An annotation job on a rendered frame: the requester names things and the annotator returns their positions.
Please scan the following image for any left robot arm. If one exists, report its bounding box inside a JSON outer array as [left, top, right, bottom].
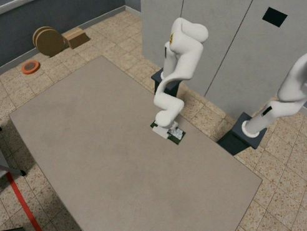
[[241, 53, 307, 138]]

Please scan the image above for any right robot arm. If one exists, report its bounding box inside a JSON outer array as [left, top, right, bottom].
[[152, 18, 208, 139]]

